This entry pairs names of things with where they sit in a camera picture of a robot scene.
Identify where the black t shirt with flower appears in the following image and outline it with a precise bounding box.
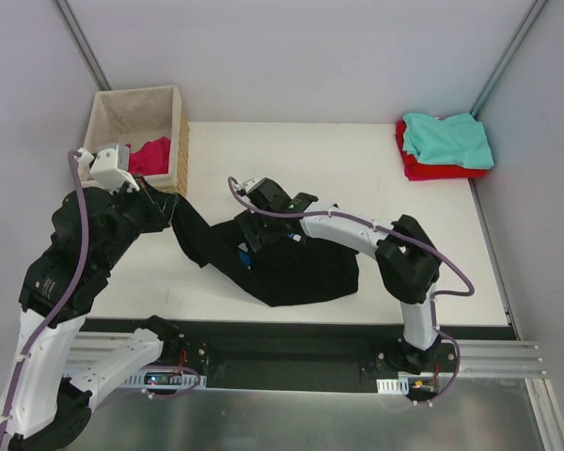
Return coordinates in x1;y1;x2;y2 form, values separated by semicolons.
160;194;359;307

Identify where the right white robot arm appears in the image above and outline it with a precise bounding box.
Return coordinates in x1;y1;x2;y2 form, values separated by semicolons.
228;178;440;375

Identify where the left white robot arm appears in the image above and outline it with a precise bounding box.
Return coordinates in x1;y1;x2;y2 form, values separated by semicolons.
0;177;182;450

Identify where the magenta t shirt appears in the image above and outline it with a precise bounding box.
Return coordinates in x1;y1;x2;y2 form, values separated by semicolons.
128;136;171;176

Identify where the wicker basket with liner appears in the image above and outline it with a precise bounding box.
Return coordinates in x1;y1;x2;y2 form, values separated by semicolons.
83;86;190;195

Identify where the red folded t shirt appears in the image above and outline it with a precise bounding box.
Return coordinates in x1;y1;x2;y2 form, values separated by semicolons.
395;119;487;181

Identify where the teal folded t shirt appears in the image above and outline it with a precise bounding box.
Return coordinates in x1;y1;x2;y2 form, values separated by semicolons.
402;113;494;170

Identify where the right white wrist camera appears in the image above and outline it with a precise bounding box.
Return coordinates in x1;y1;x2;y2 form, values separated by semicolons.
236;179;259;196

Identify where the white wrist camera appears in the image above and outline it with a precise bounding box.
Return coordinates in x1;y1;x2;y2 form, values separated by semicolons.
236;179;259;196
76;143;140;194

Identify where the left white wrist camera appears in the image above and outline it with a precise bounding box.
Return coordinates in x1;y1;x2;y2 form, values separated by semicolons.
76;143;140;194

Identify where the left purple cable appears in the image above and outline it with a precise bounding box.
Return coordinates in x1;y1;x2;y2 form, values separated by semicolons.
0;148;203;451

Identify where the purple cable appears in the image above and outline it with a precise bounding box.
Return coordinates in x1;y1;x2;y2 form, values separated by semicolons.
227;176;476;409
0;148;203;451

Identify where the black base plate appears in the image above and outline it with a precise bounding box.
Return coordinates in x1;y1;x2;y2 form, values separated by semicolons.
74;319;469;391

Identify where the left grey cable duct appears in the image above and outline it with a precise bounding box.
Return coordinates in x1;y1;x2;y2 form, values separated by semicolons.
119;370;198;391

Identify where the grey cable duct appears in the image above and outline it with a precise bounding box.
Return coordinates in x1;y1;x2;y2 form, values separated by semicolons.
375;377;439;396
119;370;198;391

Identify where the left corner aluminium post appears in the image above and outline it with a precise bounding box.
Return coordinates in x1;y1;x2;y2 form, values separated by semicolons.
53;0;112;91

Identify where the corner aluminium post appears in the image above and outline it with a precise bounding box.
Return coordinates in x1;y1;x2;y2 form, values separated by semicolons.
470;0;551;117
53;0;112;91

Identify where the right grey cable duct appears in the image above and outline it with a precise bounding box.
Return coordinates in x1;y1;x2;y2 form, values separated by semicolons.
375;377;439;396

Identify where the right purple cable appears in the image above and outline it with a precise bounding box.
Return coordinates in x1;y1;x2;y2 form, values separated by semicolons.
227;176;476;409

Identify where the aluminium rail frame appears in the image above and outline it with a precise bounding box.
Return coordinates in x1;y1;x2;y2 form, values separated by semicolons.
459;340;549;380

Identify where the right corner aluminium post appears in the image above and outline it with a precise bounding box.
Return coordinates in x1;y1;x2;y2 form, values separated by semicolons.
470;0;551;117

